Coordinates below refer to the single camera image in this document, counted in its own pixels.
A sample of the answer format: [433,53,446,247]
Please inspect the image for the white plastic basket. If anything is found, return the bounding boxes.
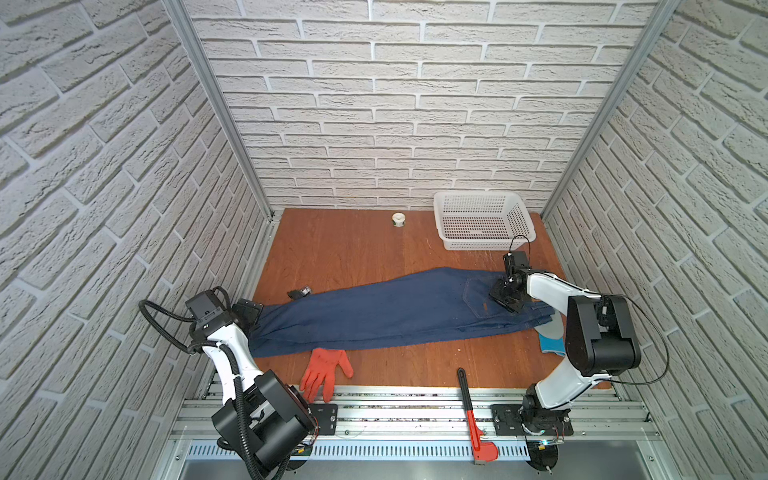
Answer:
[433,190,536,251]

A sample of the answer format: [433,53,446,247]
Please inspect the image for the blue denim trousers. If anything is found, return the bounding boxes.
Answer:
[249,268,554,358]

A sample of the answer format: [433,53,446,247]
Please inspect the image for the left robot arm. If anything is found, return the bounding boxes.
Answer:
[186,290,318,479]

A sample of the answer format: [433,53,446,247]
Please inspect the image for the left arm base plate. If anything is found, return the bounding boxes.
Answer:
[310,403,338,436]

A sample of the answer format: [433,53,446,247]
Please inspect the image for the red work glove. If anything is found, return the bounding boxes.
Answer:
[299,348,354,403]

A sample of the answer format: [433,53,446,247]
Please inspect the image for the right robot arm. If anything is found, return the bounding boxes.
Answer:
[490,251,642,435]

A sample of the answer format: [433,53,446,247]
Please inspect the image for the grey blue work glove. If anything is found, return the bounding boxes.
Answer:
[535,315,565,356]

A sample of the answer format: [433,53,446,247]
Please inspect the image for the aluminium rail frame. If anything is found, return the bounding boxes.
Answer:
[167,385,661,462]

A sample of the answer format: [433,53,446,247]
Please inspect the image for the small metal square clip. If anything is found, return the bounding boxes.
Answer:
[287,286,312,301]

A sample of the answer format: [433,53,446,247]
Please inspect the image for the white tape roll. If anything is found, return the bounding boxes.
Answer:
[392,212,406,227]

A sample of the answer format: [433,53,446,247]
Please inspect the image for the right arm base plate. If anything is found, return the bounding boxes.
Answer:
[490,404,574,438]

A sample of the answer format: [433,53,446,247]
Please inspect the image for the red pipe wrench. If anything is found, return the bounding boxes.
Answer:
[457,368,499,465]

